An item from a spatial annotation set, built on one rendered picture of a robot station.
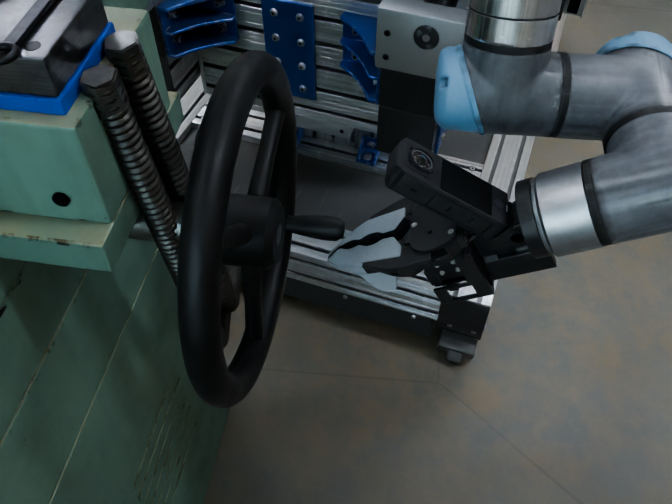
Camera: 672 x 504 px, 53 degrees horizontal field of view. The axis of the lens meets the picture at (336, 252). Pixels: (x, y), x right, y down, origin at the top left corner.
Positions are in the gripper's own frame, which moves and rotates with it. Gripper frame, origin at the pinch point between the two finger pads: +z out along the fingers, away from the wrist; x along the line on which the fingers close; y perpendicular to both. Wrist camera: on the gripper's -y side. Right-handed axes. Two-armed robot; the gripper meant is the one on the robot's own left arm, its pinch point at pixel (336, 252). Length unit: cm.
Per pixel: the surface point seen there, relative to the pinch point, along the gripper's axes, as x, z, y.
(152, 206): -9.3, 3.9, -18.7
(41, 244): -14.9, 8.7, -22.6
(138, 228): -8.5, 7.9, -16.6
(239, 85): -6.3, -7.3, -23.6
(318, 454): 8, 40, 59
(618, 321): 48, -12, 89
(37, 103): -12.0, 1.7, -30.5
